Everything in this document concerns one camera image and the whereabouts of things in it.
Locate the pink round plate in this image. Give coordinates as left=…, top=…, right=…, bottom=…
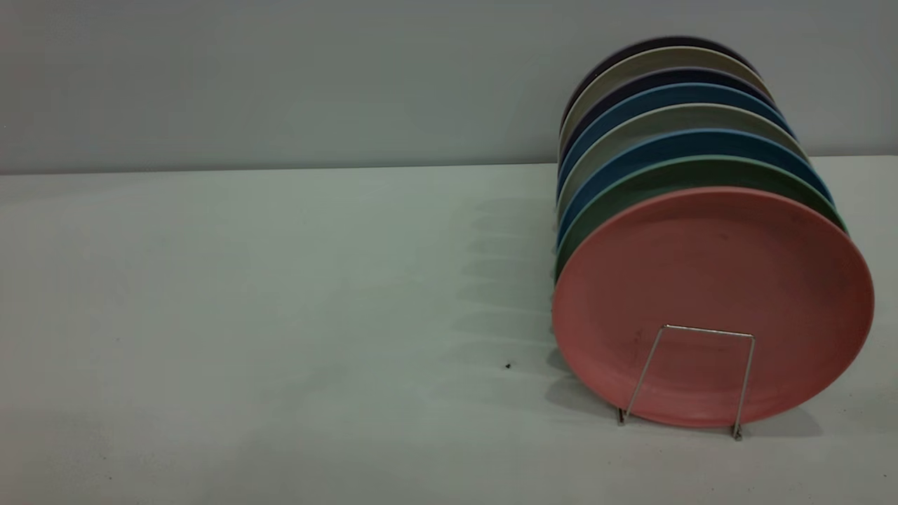
left=551, top=187, right=876, bottom=429

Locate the green round plate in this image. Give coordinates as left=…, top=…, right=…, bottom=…
left=554, top=156, right=848, bottom=283

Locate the blue round plate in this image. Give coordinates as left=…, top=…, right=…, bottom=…
left=558, top=128, right=834, bottom=248
left=558, top=83, right=795, bottom=191

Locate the beige round plate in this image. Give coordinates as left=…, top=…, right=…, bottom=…
left=559, top=46, right=763, bottom=142
left=558, top=104, right=809, bottom=213

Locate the dark purple round plate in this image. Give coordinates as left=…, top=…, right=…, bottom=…
left=561, top=36, right=756, bottom=125

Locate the silver wire plate rack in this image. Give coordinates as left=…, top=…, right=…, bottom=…
left=617, top=324, right=756, bottom=441

